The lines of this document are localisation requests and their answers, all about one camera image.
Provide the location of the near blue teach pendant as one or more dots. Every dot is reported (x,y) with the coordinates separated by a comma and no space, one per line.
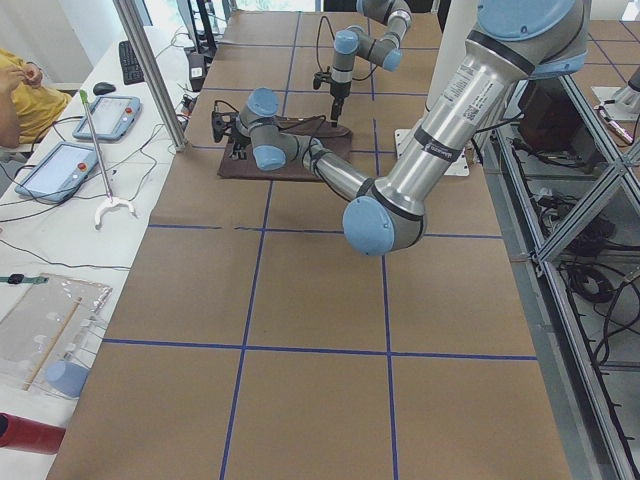
(59,174)

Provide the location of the blue teach pendant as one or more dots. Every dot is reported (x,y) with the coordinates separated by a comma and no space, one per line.
(59,174)
(113,116)

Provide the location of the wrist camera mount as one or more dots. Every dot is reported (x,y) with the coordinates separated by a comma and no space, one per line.
(222,124)
(320,78)

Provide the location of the black keyboard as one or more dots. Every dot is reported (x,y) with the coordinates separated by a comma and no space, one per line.
(132,72)

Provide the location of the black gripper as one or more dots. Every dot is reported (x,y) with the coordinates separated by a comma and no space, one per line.
(241,139)
(339,92)

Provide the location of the dark brown t-shirt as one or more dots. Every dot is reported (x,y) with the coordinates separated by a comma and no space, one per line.
(337,139)

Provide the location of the black computer mouse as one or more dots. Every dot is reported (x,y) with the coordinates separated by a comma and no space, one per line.
(103,88)

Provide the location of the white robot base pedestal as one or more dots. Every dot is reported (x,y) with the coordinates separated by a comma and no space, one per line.
(456,166)

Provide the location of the person in yellow shirt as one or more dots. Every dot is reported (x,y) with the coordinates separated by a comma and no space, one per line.
(28,107)

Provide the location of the blue plastic cup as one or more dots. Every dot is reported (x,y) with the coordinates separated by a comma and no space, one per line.
(67,377)

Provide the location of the red cylinder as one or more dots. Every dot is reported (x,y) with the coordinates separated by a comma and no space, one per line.
(23,434)

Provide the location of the aluminium frame rack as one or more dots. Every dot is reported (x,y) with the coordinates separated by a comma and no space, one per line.
(563,169)

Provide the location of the wooden stick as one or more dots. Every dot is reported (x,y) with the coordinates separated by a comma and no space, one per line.
(52,343)

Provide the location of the aluminium frame post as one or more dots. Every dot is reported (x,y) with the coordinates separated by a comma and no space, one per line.
(132,24)

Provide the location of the far blue teach pendant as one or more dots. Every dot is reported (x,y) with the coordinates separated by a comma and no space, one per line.
(113,116)

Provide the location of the clear plastic bag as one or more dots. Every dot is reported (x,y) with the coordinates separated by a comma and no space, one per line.
(28,327)

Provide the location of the white claw reacher stick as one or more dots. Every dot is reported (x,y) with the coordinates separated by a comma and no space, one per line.
(110,202)

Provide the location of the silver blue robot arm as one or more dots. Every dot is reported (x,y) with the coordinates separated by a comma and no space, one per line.
(354,42)
(510,41)

